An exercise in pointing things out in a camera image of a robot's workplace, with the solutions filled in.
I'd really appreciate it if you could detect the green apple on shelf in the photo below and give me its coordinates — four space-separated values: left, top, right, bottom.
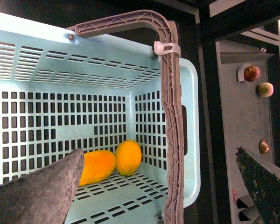
258 83 274 98

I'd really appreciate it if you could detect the light blue plastic basket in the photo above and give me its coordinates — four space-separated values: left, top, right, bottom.
0 10 200 224

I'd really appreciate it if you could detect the black produce display shelf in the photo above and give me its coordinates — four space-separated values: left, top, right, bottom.
163 0 280 224

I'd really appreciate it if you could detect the red apple on shelf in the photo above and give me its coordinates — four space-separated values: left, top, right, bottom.
244 66 261 82

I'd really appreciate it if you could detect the yellow lemon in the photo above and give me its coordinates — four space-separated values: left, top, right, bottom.
115 140 142 176

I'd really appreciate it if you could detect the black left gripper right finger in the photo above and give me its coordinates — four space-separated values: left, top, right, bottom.
236 147 280 224

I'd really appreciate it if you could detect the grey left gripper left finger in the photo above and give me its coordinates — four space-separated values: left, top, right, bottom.
0 149 84 224

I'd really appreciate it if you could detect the yellow mango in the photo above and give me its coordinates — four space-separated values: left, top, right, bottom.
79 150 116 186

